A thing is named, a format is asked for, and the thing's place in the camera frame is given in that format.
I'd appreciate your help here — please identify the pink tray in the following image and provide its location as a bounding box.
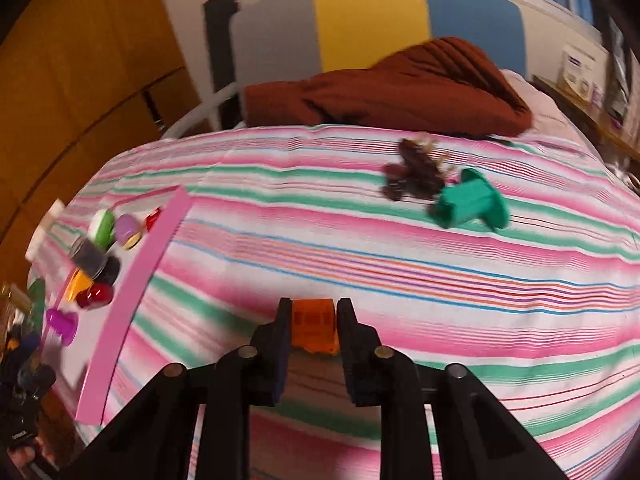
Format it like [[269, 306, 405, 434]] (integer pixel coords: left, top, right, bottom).
[[27, 185, 193, 423]]

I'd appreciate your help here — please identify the wooden shelf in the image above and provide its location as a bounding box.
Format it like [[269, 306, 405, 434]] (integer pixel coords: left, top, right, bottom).
[[532, 75, 640, 161]]

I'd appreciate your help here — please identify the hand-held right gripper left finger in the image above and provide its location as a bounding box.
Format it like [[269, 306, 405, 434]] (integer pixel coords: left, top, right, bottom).
[[57, 297, 293, 480]]

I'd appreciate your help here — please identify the brown blanket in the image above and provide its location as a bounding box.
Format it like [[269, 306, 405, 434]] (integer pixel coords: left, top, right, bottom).
[[243, 36, 533, 140]]

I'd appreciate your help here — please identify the pale pink pillow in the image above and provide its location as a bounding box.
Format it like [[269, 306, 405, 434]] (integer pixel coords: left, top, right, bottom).
[[500, 69, 601, 161]]

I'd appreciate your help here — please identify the grey yellow blue headboard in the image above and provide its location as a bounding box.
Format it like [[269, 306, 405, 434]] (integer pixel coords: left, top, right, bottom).
[[202, 0, 528, 131]]

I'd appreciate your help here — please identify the wooden wardrobe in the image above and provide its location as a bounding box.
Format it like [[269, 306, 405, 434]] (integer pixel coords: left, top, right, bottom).
[[0, 0, 211, 261]]

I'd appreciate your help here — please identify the green plastic cap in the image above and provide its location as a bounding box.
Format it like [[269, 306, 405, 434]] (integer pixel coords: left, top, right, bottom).
[[90, 209, 117, 251]]

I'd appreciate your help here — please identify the black cylinder container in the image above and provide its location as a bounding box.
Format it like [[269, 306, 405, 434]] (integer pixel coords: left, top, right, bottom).
[[70, 237, 122, 285]]

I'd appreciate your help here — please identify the lavender plastic cap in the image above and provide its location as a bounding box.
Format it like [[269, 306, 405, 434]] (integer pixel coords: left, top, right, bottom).
[[115, 214, 143, 250]]

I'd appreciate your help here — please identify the red metal cylinder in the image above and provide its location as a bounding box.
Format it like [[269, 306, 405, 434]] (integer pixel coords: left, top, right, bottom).
[[75, 282, 115, 312]]

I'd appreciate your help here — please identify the yellow plastic toy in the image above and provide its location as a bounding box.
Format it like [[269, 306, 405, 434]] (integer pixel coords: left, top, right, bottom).
[[65, 269, 93, 303]]

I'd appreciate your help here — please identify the teal plastic spool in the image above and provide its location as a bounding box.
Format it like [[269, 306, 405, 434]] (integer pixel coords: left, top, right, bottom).
[[427, 167, 511, 232]]

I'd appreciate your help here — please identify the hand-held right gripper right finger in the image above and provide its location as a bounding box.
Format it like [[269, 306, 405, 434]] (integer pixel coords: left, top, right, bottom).
[[336, 297, 571, 480]]

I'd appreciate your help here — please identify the striped bed sheet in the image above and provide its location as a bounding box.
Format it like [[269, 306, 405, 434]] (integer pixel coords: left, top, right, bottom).
[[27, 122, 640, 480]]

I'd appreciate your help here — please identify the magenta plastic cap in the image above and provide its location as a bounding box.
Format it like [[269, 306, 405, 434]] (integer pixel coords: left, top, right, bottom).
[[45, 307, 81, 346]]

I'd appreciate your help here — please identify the orange plastic block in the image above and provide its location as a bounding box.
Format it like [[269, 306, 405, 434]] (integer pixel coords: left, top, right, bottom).
[[291, 298, 341, 357]]

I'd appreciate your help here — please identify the brown beaded cluster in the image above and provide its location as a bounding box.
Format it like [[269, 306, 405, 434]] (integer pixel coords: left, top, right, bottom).
[[381, 135, 456, 202]]

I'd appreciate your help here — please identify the white box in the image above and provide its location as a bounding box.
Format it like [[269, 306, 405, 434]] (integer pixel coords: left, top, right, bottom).
[[557, 45, 598, 103]]

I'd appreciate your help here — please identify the white bed frame rail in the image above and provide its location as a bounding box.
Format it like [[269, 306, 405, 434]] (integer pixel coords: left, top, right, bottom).
[[162, 82, 241, 138]]

